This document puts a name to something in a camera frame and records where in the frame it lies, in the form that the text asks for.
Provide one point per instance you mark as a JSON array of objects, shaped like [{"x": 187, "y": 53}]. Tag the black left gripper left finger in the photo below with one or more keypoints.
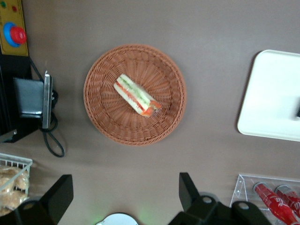
[{"x": 51, "y": 204}]

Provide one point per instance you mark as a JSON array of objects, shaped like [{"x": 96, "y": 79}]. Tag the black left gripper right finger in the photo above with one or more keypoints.
[{"x": 206, "y": 213}]

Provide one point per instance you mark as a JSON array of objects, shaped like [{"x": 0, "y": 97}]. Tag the round brown wicker basket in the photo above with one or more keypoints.
[{"x": 105, "y": 112}]

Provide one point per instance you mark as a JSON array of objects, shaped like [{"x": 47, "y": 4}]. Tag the cream white plastic tray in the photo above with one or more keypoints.
[{"x": 269, "y": 98}]

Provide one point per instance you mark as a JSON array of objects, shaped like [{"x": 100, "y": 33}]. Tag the wrapped triangle sandwich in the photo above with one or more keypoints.
[{"x": 136, "y": 96}]

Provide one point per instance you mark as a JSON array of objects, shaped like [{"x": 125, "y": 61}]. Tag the bagged breaded pastry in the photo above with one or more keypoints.
[
  {"x": 11, "y": 202},
  {"x": 14, "y": 180}
]

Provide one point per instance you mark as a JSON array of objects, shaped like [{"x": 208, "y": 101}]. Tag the clear acrylic bottle holder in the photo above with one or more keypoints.
[{"x": 241, "y": 187}]

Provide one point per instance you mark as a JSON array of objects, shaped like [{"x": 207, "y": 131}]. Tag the white round dish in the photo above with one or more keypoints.
[{"x": 117, "y": 219}]

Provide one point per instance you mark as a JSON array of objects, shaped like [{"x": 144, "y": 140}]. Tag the red soda can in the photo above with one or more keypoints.
[
  {"x": 291, "y": 198},
  {"x": 273, "y": 202}
]

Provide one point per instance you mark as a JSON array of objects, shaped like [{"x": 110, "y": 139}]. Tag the dark grey flat panel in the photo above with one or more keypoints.
[{"x": 28, "y": 96}]

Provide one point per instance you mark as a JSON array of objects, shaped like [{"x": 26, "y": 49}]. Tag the black metal stand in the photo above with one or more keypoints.
[{"x": 9, "y": 65}]

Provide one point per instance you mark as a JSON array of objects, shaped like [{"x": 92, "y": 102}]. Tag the red emergency stop button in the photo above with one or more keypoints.
[{"x": 18, "y": 35}]

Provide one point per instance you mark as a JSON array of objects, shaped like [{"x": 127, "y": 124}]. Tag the yellow emergency stop box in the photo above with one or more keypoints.
[{"x": 14, "y": 14}]

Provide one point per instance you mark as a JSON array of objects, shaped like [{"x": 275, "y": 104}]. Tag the silver metal bracket plate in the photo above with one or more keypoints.
[{"x": 47, "y": 100}]

